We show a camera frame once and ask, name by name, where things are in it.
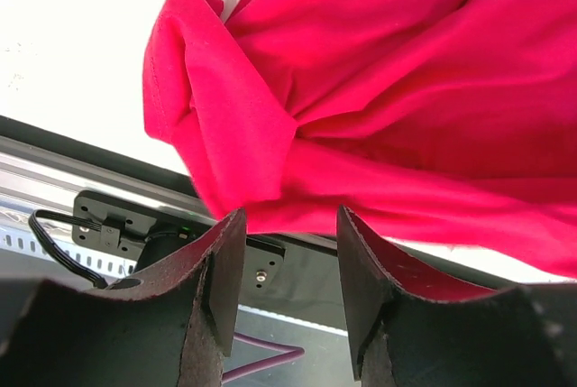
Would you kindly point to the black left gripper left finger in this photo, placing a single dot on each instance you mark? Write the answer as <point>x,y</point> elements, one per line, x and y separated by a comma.
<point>169,324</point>

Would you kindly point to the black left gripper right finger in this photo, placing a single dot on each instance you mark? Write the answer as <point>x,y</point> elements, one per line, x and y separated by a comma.
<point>410,324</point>

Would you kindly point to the magenta t shirt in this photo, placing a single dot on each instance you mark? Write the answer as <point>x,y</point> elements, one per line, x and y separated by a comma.
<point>437,121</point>

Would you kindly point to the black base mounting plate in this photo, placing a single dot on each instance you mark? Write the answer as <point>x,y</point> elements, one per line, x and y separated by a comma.
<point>126,208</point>

